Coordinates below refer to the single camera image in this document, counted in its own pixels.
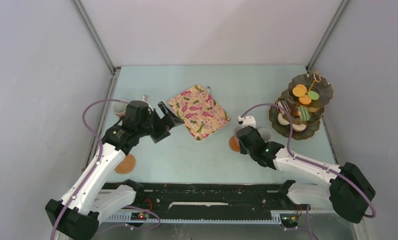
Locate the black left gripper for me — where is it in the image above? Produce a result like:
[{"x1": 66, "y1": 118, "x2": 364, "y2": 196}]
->
[{"x1": 137, "y1": 102, "x2": 184, "y2": 143}]

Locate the blue grey mug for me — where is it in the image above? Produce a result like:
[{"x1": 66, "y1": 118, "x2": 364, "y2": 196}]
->
[{"x1": 258, "y1": 128, "x2": 272, "y2": 143}]

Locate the wooden round coaster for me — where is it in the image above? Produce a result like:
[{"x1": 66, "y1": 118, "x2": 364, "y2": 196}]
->
[
  {"x1": 229, "y1": 136, "x2": 240, "y2": 153},
  {"x1": 114, "y1": 154, "x2": 136, "y2": 175}
]

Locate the floral rectangular tray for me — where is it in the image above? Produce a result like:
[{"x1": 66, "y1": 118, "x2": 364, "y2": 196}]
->
[{"x1": 167, "y1": 84, "x2": 231, "y2": 141}]

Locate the white donut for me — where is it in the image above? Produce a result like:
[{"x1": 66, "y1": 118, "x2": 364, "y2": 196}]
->
[
  {"x1": 292, "y1": 123, "x2": 307, "y2": 132},
  {"x1": 277, "y1": 113, "x2": 290, "y2": 126}
]

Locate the chocolate cake piece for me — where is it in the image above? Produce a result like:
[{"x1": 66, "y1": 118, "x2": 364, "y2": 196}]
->
[{"x1": 277, "y1": 97, "x2": 299, "y2": 117}]

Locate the green striped cake slice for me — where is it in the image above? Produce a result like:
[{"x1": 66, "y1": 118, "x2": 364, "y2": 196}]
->
[{"x1": 298, "y1": 106, "x2": 311, "y2": 122}]

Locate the orange round biscuit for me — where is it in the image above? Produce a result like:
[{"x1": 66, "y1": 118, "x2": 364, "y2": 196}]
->
[{"x1": 299, "y1": 94, "x2": 312, "y2": 105}]

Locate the three tier black cake stand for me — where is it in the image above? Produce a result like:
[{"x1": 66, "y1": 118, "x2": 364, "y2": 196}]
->
[{"x1": 268, "y1": 71, "x2": 334, "y2": 140}]

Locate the green round biscuit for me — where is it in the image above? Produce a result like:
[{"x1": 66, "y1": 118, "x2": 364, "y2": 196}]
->
[{"x1": 307, "y1": 90, "x2": 320, "y2": 101}]

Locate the small pink cup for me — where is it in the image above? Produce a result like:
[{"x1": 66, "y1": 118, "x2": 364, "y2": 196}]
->
[{"x1": 233, "y1": 124, "x2": 243, "y2": 145}]

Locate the small yellow cookie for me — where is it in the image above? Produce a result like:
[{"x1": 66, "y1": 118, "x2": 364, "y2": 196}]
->
[{"x1": 292, "y1": 84, "x2": 308, "y2": 98}]

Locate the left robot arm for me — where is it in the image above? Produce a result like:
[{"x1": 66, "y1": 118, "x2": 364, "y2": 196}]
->
[{"x1": 45, "y1": 99, "x2": 184, "y2": 240}]

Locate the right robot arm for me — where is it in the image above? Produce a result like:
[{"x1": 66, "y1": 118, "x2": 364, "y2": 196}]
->
[{"x1": 236, "y1": 126, "x2": 376, "y2": 224}]

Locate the pink mug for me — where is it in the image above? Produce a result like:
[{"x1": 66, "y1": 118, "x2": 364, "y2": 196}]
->
[{"x1": 112, "y1": 101, "x2": 128, "y2": 118}]

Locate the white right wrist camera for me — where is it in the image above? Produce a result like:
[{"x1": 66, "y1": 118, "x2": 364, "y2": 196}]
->
[{"x1": 236, "y1": 115, "x2": 256, "y2": 130}]

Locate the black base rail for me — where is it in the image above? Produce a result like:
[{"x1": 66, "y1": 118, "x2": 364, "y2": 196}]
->
[{"x1": 99, "y1": 181, "x2": 319, "y2": 222}]

